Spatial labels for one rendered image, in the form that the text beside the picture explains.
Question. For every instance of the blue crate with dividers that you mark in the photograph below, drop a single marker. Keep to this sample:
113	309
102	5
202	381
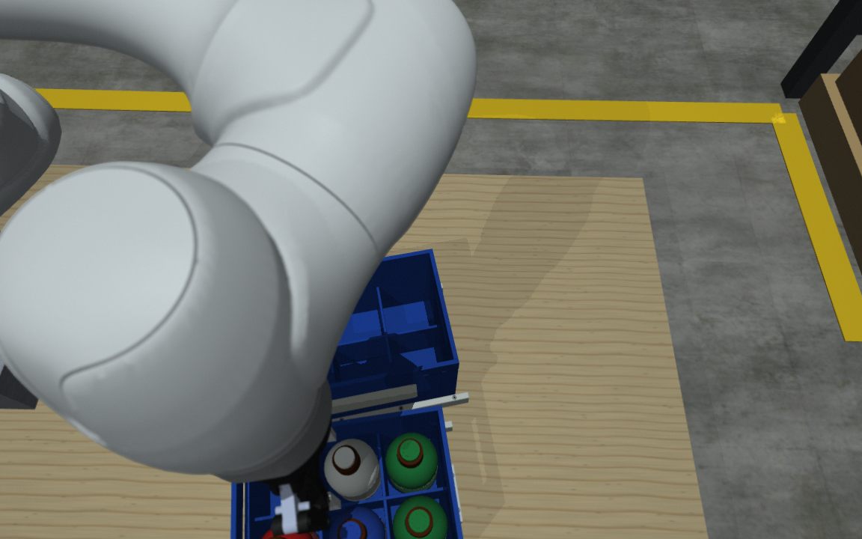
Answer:
378	431
419	340

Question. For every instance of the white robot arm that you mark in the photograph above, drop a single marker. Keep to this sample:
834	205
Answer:
184	322

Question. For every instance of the red bottle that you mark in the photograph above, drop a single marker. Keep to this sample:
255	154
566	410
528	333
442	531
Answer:
311	535

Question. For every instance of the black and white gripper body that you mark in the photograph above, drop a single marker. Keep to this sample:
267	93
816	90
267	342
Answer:
296	478

